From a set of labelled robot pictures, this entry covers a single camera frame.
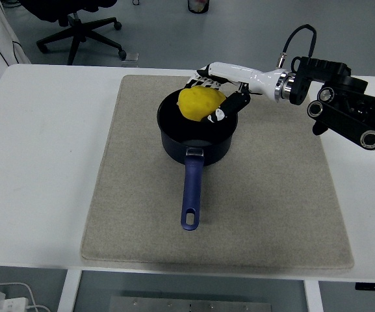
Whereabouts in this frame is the white table leg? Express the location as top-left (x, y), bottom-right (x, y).
top-left (58, 268), bottom-right (83, 312)
top-left (304, 279), bottom-right (324, 312)

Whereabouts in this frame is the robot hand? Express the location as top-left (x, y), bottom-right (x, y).
top-left (183, 61), bottom-right (284, 125)

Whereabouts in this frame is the grey metal plate with screws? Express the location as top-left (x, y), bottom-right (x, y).
top-left (110, 295), bottom-right (272, 312)

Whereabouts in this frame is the black office chair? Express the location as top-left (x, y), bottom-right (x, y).
top-left (18, 0), bottom-right (128, 66)

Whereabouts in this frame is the white power cable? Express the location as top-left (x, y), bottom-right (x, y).
top-left (0, 281), bottom-right (50, 312)

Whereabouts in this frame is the black bin with yellow contents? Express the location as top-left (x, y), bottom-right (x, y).
top-left (187, 0), bottom-right (210, 14)

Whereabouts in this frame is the yellow potato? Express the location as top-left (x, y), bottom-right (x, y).
top-left (177, 85), bottom-right (224, 122)

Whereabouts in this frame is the blue pot with handle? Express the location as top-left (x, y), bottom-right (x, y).
top-left (157, 86), bottom-right (240, 231)

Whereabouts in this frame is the white power strip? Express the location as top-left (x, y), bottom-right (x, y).
top-left (0, 291), bottom-right (29, 312)

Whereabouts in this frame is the beige fabric mat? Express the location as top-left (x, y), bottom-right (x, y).
top-left (81, 74), bottom-right (356, 269)

